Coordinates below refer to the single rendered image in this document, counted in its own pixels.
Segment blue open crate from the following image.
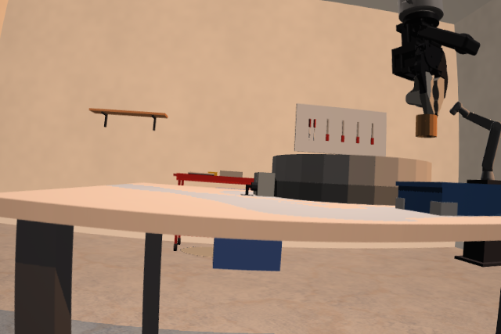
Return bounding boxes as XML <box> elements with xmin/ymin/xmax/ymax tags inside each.
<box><xmin>395</xmin><ymin>181</ymin><xmax>501</xmax><ymax>216</ymax></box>

